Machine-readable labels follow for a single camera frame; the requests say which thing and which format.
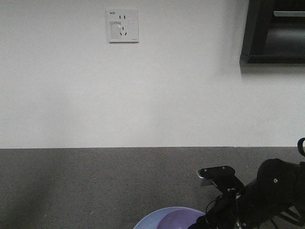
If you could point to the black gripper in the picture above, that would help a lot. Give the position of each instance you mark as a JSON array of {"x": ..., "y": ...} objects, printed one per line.
[{"x": 235, "y": 208}]

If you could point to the purple plastic bowl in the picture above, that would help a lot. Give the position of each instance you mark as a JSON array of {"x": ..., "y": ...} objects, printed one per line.
[{"x": 180, "y": 219}]

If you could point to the light blue plastic plate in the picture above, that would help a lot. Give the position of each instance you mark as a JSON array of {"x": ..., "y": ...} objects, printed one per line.
[{"x": 152, "y": 220}]

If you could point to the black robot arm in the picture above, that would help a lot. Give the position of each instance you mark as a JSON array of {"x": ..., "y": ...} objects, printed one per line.
[{"x": 277, "y": 191}]

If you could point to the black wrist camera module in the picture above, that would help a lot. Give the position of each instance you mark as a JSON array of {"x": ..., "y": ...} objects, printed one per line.
[{"x": 223, "y": 178}]

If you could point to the white wall power socket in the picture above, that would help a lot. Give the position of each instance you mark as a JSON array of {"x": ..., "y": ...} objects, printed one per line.
[{"x": 122, "y": 25}]

